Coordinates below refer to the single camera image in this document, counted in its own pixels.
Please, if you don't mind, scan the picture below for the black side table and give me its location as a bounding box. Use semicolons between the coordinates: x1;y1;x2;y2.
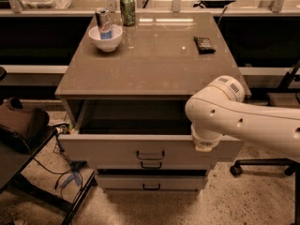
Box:
0;123;96;225

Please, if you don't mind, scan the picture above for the brown bag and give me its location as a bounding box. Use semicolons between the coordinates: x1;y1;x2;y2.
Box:
0;97;50;153

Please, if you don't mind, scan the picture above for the black office chair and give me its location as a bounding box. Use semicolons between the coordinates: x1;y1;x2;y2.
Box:
230;158;300;225

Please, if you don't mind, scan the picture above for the black snack packet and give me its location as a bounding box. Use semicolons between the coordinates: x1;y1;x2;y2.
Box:
194;37;216;54

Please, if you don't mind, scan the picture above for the silver blue can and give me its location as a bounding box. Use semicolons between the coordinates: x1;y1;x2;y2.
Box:
95;7;113;39

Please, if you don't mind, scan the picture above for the black floor cable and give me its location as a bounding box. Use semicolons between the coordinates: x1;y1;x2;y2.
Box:
32;141;88;202

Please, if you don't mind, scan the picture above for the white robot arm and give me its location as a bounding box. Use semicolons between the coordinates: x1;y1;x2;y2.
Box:
185;75;300;162

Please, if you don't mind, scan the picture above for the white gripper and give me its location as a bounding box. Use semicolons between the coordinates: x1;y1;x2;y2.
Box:
191;124;222;152

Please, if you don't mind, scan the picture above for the grey bottom drawer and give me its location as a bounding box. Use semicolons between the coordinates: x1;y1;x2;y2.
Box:
95;174;208;191

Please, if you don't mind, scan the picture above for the white ceramic bowl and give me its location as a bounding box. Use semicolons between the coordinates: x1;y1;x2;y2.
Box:
88;24;123;52

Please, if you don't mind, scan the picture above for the green soda can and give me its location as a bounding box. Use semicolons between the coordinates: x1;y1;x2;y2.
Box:
120;0;135;26

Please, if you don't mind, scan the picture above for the grey top drawer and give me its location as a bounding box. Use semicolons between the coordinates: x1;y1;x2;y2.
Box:
60;99;243;169

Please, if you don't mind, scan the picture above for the blue chip bag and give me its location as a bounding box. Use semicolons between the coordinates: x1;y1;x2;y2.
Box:
57;125;69;134

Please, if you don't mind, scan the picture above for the grey drawer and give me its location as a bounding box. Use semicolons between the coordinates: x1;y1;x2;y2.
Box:
60;99;243;169
95;174;208;191
97;161;216;170

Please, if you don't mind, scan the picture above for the grey middle drawer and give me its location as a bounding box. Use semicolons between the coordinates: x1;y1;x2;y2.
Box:
97;161;216;170

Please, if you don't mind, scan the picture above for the grey drawer cabinet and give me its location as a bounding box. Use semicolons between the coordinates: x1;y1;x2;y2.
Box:
54;12;252;195

